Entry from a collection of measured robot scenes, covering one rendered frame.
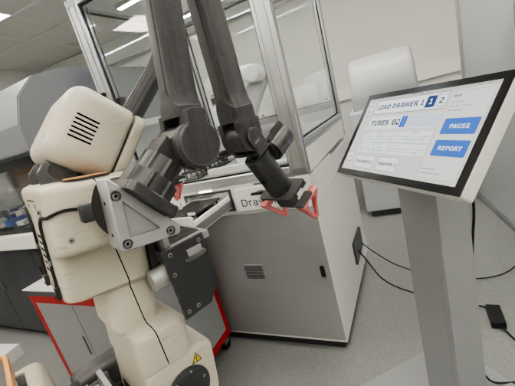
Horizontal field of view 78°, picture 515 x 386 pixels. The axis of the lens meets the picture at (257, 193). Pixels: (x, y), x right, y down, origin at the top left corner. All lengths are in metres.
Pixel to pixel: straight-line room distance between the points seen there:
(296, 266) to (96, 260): 1.09
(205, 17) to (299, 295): 1.35
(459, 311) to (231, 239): 1.01
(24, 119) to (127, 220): 1.59
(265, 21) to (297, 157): 0.54
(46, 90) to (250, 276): 1.52
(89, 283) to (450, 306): 1.05
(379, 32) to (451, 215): 3.69
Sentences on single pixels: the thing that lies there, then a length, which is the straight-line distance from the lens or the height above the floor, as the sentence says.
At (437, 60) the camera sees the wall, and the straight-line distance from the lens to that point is 4.68.
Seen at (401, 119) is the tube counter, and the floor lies 1.12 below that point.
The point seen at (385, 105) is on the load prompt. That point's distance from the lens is 1.21.
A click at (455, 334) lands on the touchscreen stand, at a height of 0.40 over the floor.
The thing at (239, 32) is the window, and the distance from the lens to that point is 1.44.
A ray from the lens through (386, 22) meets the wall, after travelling 4.64.
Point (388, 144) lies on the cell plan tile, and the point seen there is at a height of 1.05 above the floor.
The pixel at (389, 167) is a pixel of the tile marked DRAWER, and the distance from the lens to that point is 1.04.
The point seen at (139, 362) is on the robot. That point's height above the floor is 0.85.
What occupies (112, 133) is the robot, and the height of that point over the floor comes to 1.29.
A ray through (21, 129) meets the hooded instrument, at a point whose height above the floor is 1.47.
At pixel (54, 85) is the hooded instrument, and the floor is 1.68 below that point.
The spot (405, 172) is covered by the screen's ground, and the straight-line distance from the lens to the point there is 0.98.
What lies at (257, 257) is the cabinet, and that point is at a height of 0.55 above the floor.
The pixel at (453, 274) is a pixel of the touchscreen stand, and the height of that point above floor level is 0.62.
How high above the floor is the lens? 1.27
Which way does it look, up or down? 15 degrees down
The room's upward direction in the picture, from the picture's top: 16 degrees counter-clockwise
